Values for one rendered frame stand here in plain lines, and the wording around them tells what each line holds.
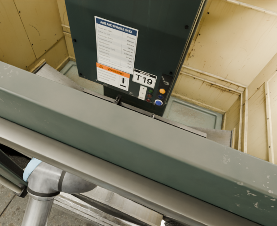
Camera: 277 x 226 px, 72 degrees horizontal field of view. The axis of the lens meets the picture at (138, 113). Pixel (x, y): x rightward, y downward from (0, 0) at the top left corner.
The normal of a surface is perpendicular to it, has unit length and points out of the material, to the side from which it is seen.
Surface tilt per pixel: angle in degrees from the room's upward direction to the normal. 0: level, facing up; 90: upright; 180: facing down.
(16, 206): 0
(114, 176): 0
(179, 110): 0
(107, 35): 90
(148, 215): 8
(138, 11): 90
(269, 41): 90
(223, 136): 24
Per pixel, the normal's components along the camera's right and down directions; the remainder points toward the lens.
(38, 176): -0.10, 0.01
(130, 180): 0.12, -0.57
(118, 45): -0.35, 0.74
